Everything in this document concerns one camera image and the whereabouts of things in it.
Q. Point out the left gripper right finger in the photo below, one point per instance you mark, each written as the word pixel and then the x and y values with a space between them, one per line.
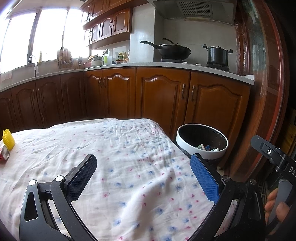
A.
pixel 217 189

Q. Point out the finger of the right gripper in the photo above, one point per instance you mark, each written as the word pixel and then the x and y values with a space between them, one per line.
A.
pixel 267 149

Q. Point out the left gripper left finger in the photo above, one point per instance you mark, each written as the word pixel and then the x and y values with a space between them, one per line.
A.
pixel 65 190

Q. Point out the white round trash bin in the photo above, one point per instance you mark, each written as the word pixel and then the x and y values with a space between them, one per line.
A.
pixel 207 141

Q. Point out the wooden lower kitchen cabinets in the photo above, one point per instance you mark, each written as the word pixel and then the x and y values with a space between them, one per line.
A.
pixel 171 97

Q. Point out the right hand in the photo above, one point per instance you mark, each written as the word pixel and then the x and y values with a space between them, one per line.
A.
pixel 281 209

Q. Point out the floral white tablecloth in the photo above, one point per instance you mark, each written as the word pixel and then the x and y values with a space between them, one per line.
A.
pixel 143 187

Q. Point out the red soda can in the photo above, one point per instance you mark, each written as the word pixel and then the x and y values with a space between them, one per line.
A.
pixel 4 154

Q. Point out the yellow foam fruit net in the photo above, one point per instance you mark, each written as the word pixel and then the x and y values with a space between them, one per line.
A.
pixel 8 139

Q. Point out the black stock pot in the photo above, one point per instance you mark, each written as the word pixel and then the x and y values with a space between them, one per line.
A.
pixel 217 55

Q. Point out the chrome sink faucet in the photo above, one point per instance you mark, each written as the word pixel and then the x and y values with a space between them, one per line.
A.
pixel 30 61

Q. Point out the wooden knife block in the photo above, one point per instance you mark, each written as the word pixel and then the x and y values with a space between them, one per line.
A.
pixel 64 59

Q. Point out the black wok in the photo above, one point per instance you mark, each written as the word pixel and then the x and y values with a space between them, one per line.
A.
pixel 170 51

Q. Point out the white electric cooker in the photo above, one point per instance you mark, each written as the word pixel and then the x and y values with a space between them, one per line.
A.
pixel 96 61

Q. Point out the green cup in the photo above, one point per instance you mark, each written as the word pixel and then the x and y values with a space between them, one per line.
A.
pixel 105 60

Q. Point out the grey range hood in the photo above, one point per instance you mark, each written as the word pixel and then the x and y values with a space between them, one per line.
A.
pixel 218 11

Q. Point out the red wooden door frame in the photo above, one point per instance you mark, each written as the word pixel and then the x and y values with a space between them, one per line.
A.
pixel 261 52

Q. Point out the wooden upper wall cabinets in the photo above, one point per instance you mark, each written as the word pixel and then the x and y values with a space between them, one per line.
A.
pixel 107 22

